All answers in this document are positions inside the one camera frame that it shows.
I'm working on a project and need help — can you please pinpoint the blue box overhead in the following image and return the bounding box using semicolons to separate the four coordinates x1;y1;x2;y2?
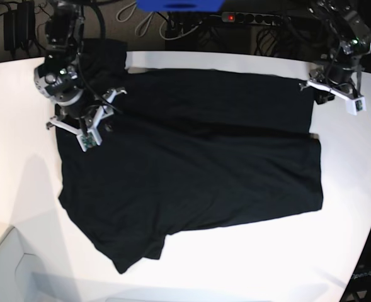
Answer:
136;0;224;12

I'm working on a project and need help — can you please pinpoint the black t-shirt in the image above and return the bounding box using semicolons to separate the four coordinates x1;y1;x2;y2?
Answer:
56;39;323;273

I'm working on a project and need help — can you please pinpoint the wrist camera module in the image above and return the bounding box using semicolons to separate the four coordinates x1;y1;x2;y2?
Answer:
76;130;103;152
345;96;367;116

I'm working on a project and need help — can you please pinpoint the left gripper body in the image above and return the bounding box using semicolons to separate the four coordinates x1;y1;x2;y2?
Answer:
299;67;364;101

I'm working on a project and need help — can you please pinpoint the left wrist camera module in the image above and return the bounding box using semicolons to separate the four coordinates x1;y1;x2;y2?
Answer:
345;96;367;116

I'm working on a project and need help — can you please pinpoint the white bin bottom left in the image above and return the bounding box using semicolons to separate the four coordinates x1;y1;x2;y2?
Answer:
0;228;81;301

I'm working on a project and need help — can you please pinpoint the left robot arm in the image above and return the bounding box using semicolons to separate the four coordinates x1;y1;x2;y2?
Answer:
300;1;371;116

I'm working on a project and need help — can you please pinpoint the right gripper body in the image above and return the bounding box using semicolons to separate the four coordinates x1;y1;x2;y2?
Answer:
46;87;127;137

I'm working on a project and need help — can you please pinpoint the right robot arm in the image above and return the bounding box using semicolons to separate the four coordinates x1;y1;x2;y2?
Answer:
34;1;127;152

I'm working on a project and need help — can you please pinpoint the black equipment box left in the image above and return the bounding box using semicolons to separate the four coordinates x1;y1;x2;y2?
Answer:
3;1;36;52

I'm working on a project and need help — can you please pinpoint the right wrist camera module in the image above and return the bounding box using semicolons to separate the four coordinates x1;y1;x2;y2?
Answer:
76;130;103;152

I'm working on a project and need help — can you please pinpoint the white coiled cable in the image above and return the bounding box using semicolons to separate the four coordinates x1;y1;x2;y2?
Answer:
115;3;161;37

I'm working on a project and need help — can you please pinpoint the black power strip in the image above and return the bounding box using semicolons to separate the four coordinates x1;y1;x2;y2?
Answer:
220;12;283;26

